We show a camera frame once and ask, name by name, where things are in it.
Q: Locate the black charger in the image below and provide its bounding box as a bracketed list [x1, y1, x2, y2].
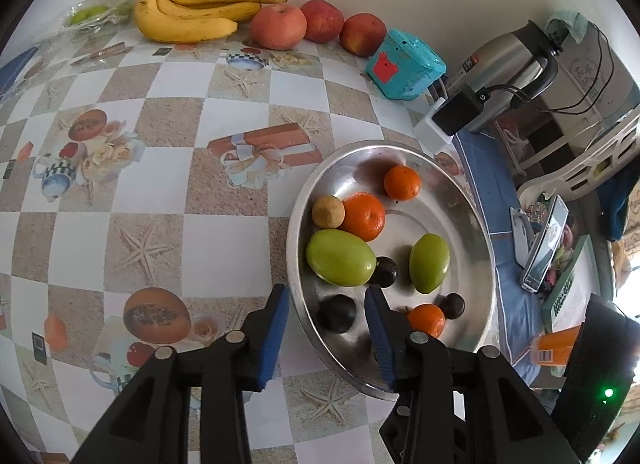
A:
[432, 84, 493, 136]

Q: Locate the black charger cable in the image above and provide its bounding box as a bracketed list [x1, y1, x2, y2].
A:
[477, 22, 608, 115]

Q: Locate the orange tangerine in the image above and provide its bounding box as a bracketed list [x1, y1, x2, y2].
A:
[406, 303, 446, 340]
[341, 193, 387, 242]
[383, 165, 422, 201]

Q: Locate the teal plastic box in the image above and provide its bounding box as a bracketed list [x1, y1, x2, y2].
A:
[365, 28, 447, 101]

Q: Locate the orange packet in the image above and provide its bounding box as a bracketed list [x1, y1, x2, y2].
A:
[530, 324, 583, 370]

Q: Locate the white plastic bag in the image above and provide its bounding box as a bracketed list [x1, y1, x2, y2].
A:
[500, 127, 531, 155]

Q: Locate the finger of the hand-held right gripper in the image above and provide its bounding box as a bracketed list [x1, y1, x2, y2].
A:
[379, 393, 412, 464]

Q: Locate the green oval fruit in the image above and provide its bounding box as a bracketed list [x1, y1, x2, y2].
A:
[409, 233, 451, 294]
[306, 229, 377, 287]

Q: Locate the grey phone stand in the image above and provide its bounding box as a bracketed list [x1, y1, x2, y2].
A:
[509, 205, 543, 265]

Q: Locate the steel basin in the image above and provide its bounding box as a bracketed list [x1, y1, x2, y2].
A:
[286, 140, 497, 401]

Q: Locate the steel thermos jug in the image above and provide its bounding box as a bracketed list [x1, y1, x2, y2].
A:
[447, 19, 566, 134]

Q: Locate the dark blue garment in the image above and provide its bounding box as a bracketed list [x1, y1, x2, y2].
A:
[597, 164, 640, 242]

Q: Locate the teal cloth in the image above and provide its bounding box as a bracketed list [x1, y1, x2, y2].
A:
[545, 10, 588, 42]

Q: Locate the brown kiwi fruit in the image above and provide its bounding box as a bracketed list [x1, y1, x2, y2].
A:
[311, 195, 346, 228]

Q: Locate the white plastic chair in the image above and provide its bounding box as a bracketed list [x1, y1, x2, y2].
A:
[517, 109, 640, 200]

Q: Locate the printed checkered tablecloth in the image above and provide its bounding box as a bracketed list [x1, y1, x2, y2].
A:
[0, 19, 501, 464]

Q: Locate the white power strip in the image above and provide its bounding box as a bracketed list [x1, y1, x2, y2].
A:
[413, 98, 456, 154]

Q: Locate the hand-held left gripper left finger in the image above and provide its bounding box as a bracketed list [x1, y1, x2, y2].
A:
[70, 283, 291, 464]

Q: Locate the pale red apple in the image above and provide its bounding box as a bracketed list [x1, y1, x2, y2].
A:
[250, 4, 307, 50]

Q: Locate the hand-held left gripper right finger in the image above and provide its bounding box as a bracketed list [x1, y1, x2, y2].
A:
[364, 285, 583, 464]

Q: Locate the smartphone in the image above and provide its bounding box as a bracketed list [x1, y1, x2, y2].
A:
[520, 194, 570, 291]

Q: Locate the clear plastic fruit package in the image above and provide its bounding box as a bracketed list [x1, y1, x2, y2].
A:
[60, 0, 138, 32]

